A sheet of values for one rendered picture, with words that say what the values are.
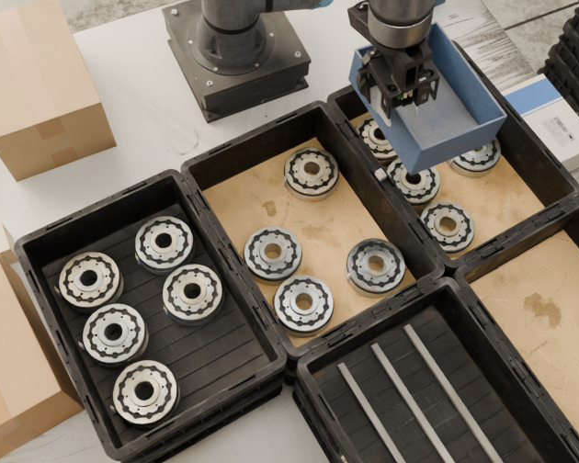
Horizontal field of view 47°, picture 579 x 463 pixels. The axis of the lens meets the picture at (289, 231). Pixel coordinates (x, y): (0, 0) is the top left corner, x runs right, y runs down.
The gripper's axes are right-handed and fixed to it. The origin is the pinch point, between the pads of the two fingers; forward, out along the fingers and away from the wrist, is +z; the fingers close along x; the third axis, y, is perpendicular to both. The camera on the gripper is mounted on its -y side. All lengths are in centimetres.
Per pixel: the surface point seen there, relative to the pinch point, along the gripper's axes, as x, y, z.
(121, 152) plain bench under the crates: -44, -34, 37
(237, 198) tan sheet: -25.5, -8.3, 26.2
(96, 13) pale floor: -45, -143, 107
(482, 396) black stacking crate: -1, 41, 30
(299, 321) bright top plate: -24.2, 18.7, 23.7
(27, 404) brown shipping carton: -69, 15, 17
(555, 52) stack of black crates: 80, -43, 87
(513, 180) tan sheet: 24.8, 7.4, 33.5
